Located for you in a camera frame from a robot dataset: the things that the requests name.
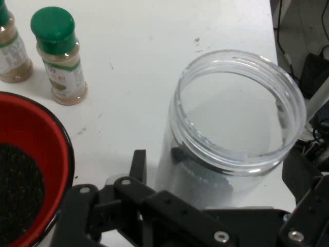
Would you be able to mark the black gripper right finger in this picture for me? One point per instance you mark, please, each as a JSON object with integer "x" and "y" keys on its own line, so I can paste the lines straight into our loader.
{"x": 313, "y": 211}

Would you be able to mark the black seeds heap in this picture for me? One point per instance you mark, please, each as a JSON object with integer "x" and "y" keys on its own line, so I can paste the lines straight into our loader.
{"x": 18, "y": 193}

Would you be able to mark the green-capped spice bottle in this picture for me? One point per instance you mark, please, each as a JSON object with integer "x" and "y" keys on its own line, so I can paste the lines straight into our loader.
{"x": 10, "y": 51}
{"x": 54, "y": 28}

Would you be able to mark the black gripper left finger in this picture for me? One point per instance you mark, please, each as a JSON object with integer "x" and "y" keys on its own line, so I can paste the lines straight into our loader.
{"x": 115, "y": 213}

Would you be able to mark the clear plastic jar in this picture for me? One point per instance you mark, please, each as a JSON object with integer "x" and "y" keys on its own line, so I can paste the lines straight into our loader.
{"x": 290, "y": 85}

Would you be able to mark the black power adapter box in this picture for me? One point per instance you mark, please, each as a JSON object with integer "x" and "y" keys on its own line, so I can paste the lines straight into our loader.
{"x": 314, "y": 74}

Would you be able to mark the red bowl with black rim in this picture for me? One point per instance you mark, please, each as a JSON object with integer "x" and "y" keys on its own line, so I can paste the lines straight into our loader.
{"x": 38, "y": 128}

